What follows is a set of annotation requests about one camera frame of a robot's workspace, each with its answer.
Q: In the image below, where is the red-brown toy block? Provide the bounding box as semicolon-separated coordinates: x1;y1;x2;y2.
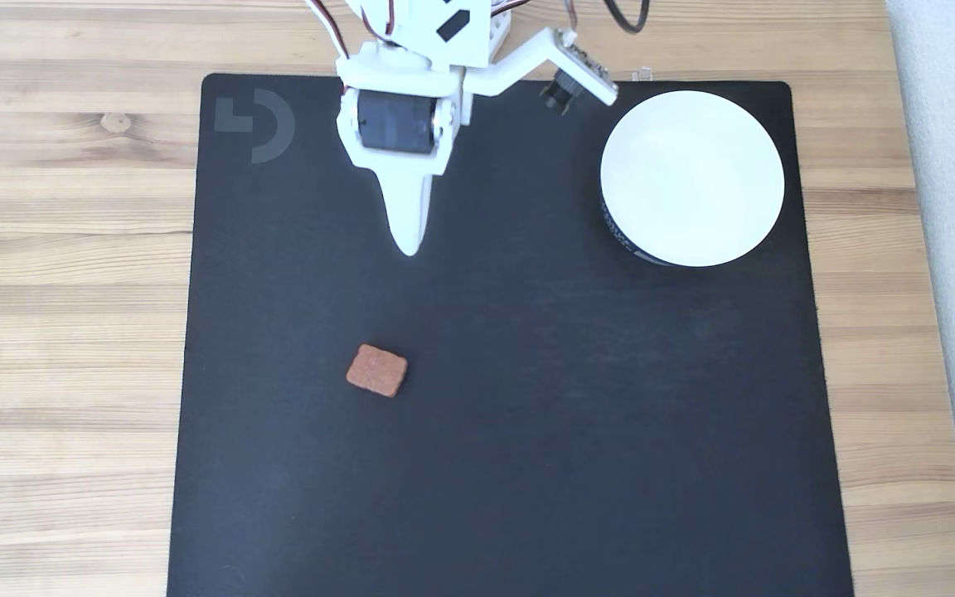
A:
346;344;409;398

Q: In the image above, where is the white round bowl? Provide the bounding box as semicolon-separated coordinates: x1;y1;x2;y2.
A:
599;90;786;269

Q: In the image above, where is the black camera cable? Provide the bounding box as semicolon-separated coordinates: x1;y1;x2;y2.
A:
605;0;652;36

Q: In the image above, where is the black desk mat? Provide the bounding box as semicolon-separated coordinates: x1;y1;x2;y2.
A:
167;73;856;597

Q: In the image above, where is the wrist camera on white bracket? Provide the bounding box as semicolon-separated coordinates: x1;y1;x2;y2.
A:
465;27;619;116

